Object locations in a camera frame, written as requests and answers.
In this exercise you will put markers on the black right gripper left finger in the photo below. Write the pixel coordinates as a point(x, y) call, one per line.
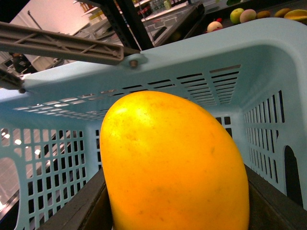
point(89, 209)

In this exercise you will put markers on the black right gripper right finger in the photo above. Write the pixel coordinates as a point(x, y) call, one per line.
point(270, 209)

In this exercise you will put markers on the yellow mango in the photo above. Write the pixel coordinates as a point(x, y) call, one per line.
point(170, 165)

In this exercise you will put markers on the light blue plastic shopping basket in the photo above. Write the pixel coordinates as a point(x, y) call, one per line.
point(256, 88)

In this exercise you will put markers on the brown kiwi left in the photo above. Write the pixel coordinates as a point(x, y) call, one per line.
point(263, 14)

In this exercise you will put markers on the brown kiwi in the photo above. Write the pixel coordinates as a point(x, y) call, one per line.
point(282, 12)
point(263, 14)

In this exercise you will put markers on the brown kiwi right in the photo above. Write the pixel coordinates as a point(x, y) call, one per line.
point(282, 12)

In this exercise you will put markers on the pale peach fruit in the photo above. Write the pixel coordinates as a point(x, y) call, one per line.
point(247, 16)

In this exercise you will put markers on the green apple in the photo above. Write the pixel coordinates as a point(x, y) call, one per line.
point(235, 15)

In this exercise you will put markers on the glass top freezer far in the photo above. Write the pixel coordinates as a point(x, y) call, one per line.
point(174, 24)

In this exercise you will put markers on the black fruit display shelf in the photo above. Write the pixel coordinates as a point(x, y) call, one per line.
point(127, 23)

